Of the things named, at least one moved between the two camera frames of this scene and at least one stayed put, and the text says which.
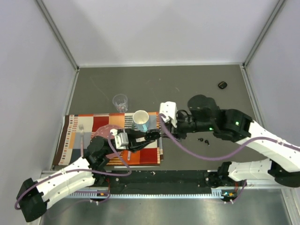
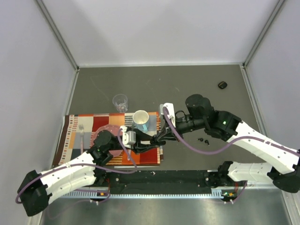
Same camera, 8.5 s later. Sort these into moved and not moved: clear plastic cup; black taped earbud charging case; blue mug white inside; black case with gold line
Moved: black taped earbud charging case
Not moved: black case with gold line; clear plastic cup; blue mug white inside
